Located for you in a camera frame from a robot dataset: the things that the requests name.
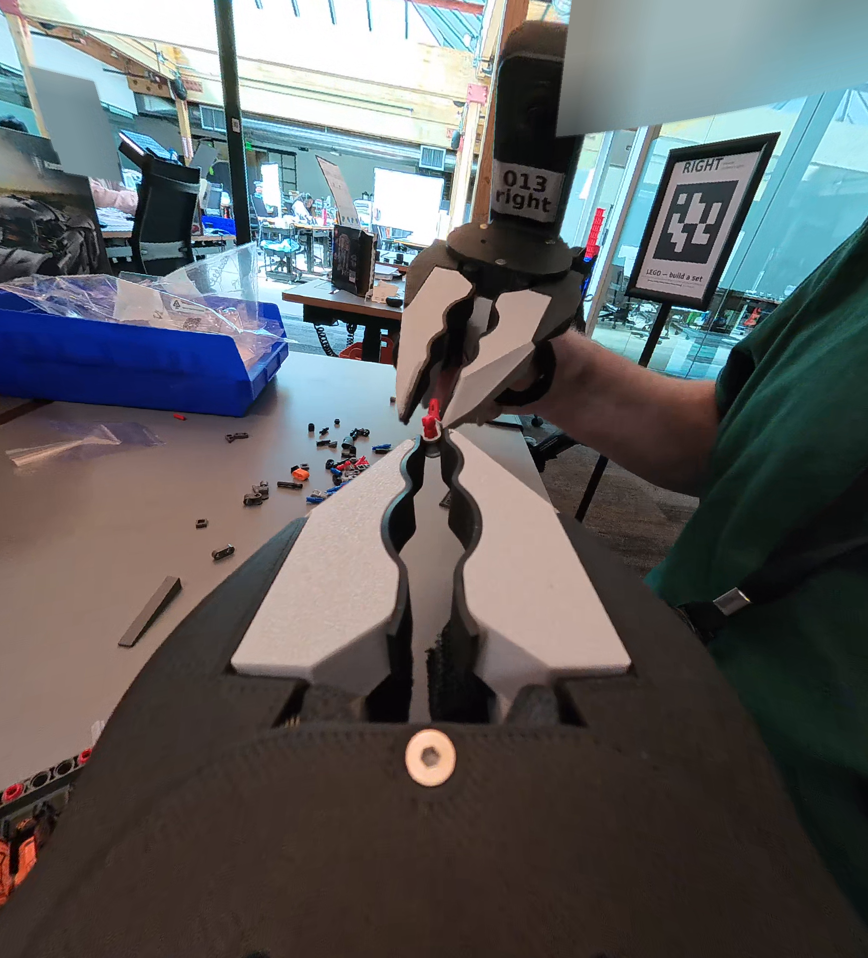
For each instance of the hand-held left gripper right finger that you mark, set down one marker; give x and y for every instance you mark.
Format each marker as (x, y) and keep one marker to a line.
(538, 591)

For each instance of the red lego axle pin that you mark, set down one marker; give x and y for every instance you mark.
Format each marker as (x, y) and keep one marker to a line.
(431, 423)

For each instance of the crumpled clear plastic bag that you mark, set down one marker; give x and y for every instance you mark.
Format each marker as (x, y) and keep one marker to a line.
(142, 296)

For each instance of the scattered small lego pieces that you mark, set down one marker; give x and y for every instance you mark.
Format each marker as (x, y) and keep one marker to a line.
(344, 464)

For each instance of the white whiteboard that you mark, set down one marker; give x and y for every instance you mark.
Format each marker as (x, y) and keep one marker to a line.
(407, 202)

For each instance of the lego set box dark print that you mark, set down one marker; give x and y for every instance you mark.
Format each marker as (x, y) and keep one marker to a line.
(22, 224)

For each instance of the light grey lego connector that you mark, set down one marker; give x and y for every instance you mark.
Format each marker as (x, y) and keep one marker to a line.
(434, 444)

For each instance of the black office chair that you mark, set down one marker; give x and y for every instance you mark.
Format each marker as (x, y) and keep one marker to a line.
(164, 217)

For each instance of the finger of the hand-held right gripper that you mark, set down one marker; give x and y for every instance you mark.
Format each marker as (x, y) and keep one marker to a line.
(422, 329)
(508, 337)

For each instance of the person's right forearm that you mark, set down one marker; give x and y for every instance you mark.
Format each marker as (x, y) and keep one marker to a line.
(658, 419)

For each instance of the wooden standing desk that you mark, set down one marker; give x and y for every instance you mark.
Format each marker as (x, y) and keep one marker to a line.
(329, 296)

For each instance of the small black box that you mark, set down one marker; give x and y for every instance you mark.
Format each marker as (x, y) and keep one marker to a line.
(351, 258)

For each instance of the black pillar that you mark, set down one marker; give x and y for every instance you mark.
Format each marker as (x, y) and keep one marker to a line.
(233, 112)

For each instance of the person's right hand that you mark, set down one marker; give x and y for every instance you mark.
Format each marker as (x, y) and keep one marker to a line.
(580, 382)

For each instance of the black framed tag sign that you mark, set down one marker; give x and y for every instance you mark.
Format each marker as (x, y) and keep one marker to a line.
(703, 217)

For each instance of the blue plastic bin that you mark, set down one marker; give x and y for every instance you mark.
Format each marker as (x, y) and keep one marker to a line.
(104, 359)

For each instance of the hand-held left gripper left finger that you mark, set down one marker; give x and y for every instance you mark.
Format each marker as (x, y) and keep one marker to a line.
(321, 584)

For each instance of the small clear zip bag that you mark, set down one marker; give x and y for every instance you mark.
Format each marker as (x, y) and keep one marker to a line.
(67, 443)

